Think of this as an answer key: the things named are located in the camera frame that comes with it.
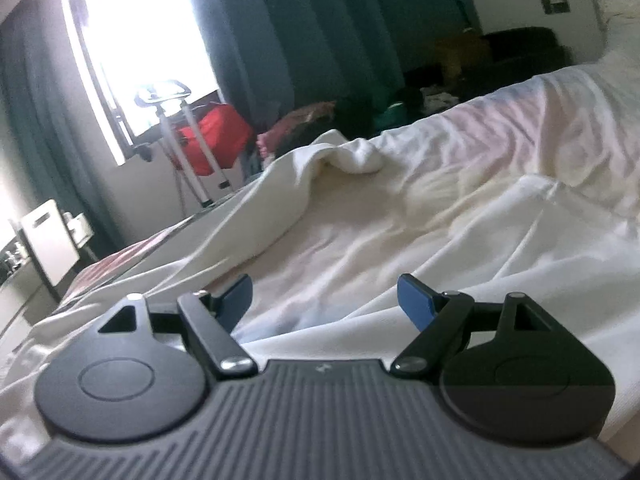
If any red bag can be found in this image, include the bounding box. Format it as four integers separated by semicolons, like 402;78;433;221
176;103;256;177

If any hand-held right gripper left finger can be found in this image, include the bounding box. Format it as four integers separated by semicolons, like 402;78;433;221
97;274;259;377

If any bright window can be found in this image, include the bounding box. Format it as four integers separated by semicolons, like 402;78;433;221
61;0;224;167

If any white tripod stand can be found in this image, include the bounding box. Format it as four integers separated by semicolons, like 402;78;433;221
133;79;222;209

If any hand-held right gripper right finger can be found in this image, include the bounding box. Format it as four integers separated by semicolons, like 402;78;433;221
390;273;554;377

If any dark green clothes pile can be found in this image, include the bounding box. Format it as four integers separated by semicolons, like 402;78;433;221
334;85;453;137

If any yellow cloth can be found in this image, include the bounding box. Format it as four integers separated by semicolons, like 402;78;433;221
431;29;492;84

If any dark sofa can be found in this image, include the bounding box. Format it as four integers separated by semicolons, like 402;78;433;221
405;26;574;97

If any green curtain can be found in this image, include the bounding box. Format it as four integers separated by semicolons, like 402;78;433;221
179;0;482;128
0;14;126;253

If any red patterned blanket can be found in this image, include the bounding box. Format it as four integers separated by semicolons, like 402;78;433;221
59;231;168;307

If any pink brown clothes pile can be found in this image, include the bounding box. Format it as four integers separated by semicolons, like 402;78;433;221
256;101;342;157

